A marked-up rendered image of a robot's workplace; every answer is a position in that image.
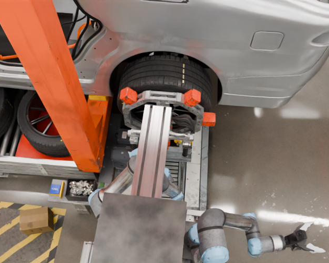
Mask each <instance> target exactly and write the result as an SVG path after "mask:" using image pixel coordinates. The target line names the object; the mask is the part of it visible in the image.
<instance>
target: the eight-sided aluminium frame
mask: <svg viewBox="0 0 329 263"><path fill-rule="evenodd" d="M184 96H185V95H184V94H182V93H178V92H177V93H175V92H161V91H151V90H149V91H143V92H142V93H140V94H138V95H137V102H136V103H134V104H132V105H128V104H126V103H124V102H123V108H122V112H123V116H124V122H125V123H124V124H125V125H126V126H127V127H130V128H132V129H139V130H141V127H142V123H141V122H139V121H137V120H136V119H134V118H132V117H131V110H132V109H134V108H136V107H138V106H140V105H142V104H144V103H147V102H160V103H170V104H178V105H180V106H182V107H183V108H185V109H187V110H188V111H190V112H191V113H193V114H195V115H196V121H195V133H196V132H199V131H201V125H202V121H203V118H204V108H203V107H202V106H201V105H199V104H196V105H195V106H193V107H190V106H188V105H186V104H184ZM163 97H167V98H163ZM172 131H173V132H175V133H191V130H190V129H189V128H187V127H185V126H183V127H181V128H178V129H172Z"/></svg>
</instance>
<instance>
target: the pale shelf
mask: <svg viewBox="0 0 329 263"><path fill-rule="evenodd" d="M62 181H64V183H65V185H64V190H63V195H62V199H61V198H60V197H59V196H55V195H49V197H48V202H57V203H64V204H77V205H89V202H87V201H68V200H67V198H66V197H65V190H66V184H67V180H56V179H52V184H55V185H62ZM105 185H106V187H108V186H109V184H107V183H105Z"/></svg>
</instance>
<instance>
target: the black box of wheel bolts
mask: <svg viewBox="0 0 329 263"><path fill-rule="evenodd" d="M97 185H98V184H97V182H96V179H93V178H72V177H68V178H67V184H66V190H65V197H66V198H67V200H68V201H87V202H89V201H88V198H89V196H90V195H91V193H93V192H95V190H97Z"/></svg>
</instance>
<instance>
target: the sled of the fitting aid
mask: <svg viewBox="0 0 329 263"><path fill-rule="evenodd" d="M191 159H192V141H191V146H190V148H189V150H188V157H187V158H186V159H184V158H182V155H181V154H172V153H167V155H166V161H179V162H191Z"/></svg>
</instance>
